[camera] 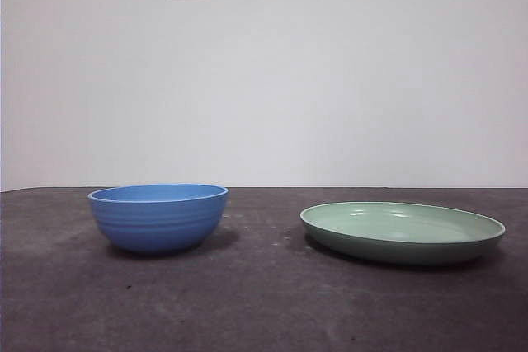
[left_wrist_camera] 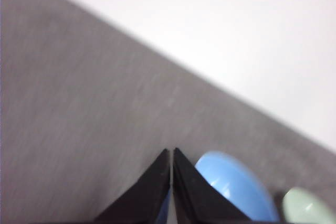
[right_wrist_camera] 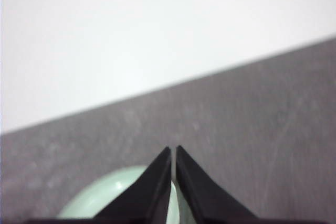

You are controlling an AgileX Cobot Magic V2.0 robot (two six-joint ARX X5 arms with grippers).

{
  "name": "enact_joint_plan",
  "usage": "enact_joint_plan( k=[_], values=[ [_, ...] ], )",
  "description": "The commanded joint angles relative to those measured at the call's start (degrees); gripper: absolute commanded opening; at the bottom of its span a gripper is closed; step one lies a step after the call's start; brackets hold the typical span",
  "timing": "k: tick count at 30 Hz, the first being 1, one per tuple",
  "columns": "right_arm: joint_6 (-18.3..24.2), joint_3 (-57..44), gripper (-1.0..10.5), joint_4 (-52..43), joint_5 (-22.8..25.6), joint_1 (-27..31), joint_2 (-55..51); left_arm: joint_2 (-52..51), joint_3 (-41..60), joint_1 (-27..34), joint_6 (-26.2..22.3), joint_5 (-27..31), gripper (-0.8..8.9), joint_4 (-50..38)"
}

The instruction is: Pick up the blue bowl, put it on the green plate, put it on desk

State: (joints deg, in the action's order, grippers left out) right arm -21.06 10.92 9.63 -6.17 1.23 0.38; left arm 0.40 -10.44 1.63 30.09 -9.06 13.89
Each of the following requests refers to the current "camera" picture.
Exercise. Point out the blue ribbed bowl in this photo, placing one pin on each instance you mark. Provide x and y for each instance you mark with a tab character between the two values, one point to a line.
156	224

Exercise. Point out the green shallow plate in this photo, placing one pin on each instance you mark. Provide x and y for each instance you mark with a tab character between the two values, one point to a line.
396	245

